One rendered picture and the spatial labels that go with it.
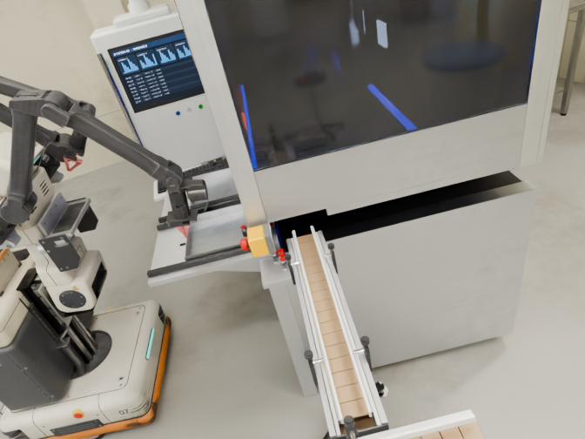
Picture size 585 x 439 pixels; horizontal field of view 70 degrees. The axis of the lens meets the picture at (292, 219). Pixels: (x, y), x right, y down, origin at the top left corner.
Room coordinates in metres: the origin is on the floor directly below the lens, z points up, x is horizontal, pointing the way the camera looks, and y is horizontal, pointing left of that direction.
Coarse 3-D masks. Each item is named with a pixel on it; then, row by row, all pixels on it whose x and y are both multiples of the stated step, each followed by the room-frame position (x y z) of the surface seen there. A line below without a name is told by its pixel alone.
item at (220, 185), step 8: (200, 176) 1.78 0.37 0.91; (208, 176) 1.78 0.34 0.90; (216, 176) 1.78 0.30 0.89; (224, 176) 1.78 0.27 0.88; (208, 184) 1.74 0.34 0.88; (216, 184) 1.72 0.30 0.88; (224, 184) 1.70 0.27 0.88; (232, 184) 1.68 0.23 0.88; (208, 192) 1.66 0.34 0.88; (216, 192) 1.64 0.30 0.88; (224, 192) 1.63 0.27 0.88; (232, 192) 1.61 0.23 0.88; (216, 200) 1.53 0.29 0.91; (224, 200) 1.53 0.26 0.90; (192, 208) 1.53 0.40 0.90
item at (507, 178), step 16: (496, 176) 1.29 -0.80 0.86; (512, 176) 1.26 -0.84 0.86; (432, 192) 1.28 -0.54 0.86; (448, 192) 1.26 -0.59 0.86; (464, 192) 1.23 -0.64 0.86; (368, 208) 1.28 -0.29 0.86; (384, 208) 1.26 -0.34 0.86; (400, 208) 1.23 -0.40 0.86; (288, 224) 1.31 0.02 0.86; (304, 224) 1.28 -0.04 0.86; (320, 224) 1.26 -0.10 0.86; (336, 224) 1.24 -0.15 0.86; (352, 224) 1.21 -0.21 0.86
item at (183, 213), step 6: (186, 204) 1.24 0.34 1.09; (174, 210) 1.23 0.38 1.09; (180, 210) 1.22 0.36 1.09; (186, 210) 1.23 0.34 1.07; (192, 210) 1.27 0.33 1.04; (168, 216) 1.25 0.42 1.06; (174, 216) 1.23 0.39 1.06; (180, 216) 1.22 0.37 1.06; (186, 216) 1.23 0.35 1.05; (192, 216) 1.23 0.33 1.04; (168, 222) 1.22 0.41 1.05
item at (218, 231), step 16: (224, 208) 1.45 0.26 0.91; (240, 208) 1.45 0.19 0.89; (192, 224) 1.44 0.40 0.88; (208, 224) 1.41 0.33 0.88; (224, 224) 1.38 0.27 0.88; (240, 224) 1.35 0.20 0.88; (192, 240) 1.32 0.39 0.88; (208, 240) 1.30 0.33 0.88; (224, 240) 1.27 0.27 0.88; (192, 256) 1.19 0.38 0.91
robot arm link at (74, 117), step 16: (48, 112) 1.17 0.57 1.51; (64, 112) 1.18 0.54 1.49; (80, 112) 1.22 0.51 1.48; (80, 128) 1.21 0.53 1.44; (96, 128) 1.21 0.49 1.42; (112, 128) 1.25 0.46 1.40; (112, 144) 1.21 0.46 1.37; (128, 144) 1.22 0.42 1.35; (128, 160) 1.22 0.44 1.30; (144, 160) 1.22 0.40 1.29; (160, 160) 1.24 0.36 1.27; (160, 176) 1.21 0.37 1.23; (176, 176) 1.21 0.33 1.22
